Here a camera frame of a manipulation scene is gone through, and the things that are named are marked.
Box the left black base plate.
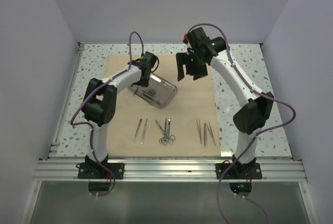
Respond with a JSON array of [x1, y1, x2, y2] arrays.
[[75, 156, 125, 180]]

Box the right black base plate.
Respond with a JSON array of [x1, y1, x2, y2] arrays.
[[215, 159, 263, 180]]

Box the beige cloth wrap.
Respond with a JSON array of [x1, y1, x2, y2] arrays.
[[106, 54, 221, 157]]

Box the steel pointed tweezers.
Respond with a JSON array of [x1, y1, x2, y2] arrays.
[[196, 118, 203, 144]]

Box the aluminium mounting rail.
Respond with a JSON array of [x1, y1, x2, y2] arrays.
[[33, 157, 307, 182]]

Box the steel ring-handled scissors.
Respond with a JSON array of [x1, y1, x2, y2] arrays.
[[163, 118, 167, 132]]

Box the steel ring-handled forceps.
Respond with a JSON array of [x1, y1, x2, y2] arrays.
[[155, 120, 170, 145], [166, 117, 175, 144]]

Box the steel scalpel handle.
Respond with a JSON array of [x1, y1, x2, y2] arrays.
[[208, 121, 217, 146]]

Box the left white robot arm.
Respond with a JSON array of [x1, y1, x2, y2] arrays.
[[76, 52, 159, 179]]

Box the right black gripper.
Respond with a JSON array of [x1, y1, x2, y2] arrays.
[[176, 52, 208, 81]]

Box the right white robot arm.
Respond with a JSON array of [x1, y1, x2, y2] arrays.
[[176, 26, 274, 179]]

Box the steel instrument tray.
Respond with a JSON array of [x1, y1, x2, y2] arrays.
[[128, 74, 177, 109]]

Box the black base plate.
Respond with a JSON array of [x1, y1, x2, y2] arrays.
[[75, 156, 125, 180], [215, 159, 263, 180]]

